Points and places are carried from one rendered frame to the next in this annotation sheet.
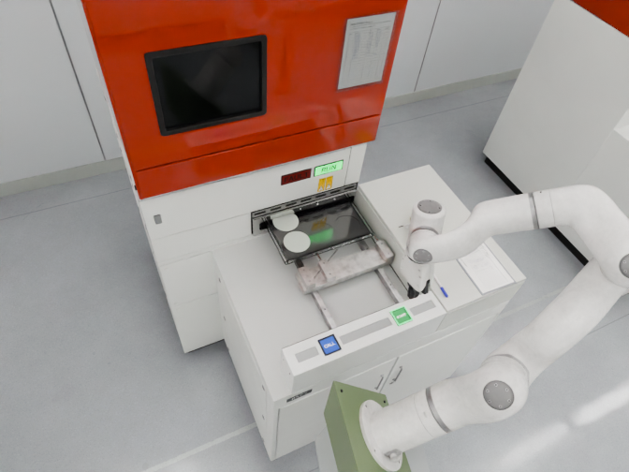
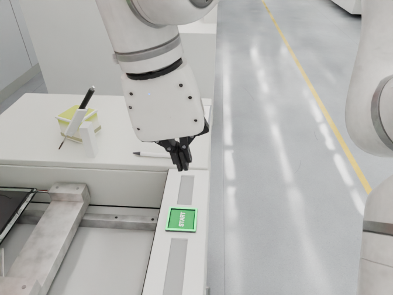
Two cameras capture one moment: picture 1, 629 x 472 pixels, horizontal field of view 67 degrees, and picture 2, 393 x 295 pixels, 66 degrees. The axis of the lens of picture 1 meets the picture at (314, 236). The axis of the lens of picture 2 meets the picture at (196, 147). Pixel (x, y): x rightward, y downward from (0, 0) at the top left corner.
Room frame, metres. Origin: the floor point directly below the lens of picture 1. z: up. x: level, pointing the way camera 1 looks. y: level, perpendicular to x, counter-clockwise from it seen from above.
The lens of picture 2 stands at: (0.55, -0.02, 1.41)
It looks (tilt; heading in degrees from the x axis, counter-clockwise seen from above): 36 degrees down; 305
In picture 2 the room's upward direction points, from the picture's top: straight up
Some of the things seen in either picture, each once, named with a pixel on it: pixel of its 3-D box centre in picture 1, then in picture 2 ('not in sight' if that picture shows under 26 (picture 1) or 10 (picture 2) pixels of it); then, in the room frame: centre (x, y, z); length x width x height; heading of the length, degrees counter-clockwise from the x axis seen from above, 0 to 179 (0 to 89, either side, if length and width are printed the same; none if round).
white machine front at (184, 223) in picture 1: (261, 199); not in sight; (1.16, 0.21, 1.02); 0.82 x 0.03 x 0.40; 121
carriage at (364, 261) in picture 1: (344, 268); (39, 260); (1.02, -0.13, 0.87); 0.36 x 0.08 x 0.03; 121
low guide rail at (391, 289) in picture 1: (372, 259); (64, 218); (1.10, -0.23, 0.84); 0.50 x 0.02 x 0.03; 31
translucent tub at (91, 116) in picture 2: not in sight; (79, 123); (1.18, -0.39, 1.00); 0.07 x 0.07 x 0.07; 10
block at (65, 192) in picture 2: (384, 250); (68, 192); (1.10, -0.27, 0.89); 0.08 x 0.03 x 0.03; 31
